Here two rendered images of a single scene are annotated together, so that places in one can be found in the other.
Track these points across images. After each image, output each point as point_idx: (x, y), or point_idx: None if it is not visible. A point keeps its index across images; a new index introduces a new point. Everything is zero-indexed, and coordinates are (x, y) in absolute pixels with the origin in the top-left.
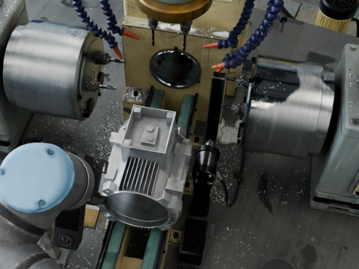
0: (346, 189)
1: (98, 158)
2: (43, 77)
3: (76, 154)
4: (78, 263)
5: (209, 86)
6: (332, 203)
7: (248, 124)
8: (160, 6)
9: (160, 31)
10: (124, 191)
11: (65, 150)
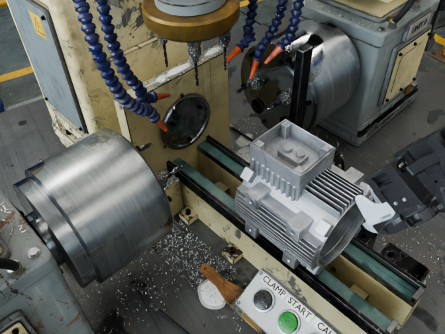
0: (376, 105)
1: (417, 140)
2: (121, 208)
3: (442, 132)
4: None
5: (216, 119)
6: (367, 129)
7: (316, 95)
8: (213, 16)
9: (164, 84)
10: (343, 213)
11: (436, 136)
